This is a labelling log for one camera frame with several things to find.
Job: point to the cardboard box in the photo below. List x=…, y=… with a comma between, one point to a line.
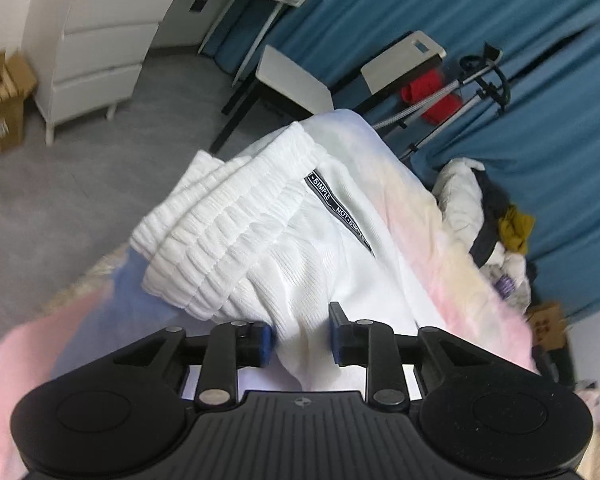
x=2, y=105

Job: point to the black wall socket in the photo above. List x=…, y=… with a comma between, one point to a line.
x=198, y=5

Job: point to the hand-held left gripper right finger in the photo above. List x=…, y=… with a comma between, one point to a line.
x=336, y=332

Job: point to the pile of clothes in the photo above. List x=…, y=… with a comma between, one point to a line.
x=457, y=190

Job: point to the black and white chair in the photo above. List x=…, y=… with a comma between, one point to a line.
x=290, y=77

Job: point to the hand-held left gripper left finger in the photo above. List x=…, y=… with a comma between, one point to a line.
x=265, y=344

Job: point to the black garment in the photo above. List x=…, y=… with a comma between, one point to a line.
x=490, y=210

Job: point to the mustard yellow garment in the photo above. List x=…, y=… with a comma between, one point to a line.
x=517, y=227

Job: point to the white pants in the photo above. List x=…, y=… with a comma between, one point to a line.
x=260, y=240

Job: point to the red cloth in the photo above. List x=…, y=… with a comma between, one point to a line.
x=430, y=95

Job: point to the pastel tie-dye duvet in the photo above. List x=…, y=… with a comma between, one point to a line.
x=420, y=230

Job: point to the white drawer cabinet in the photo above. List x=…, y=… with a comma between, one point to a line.
x=100, y=60

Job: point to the small brown box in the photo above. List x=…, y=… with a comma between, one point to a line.
x=547, y=325

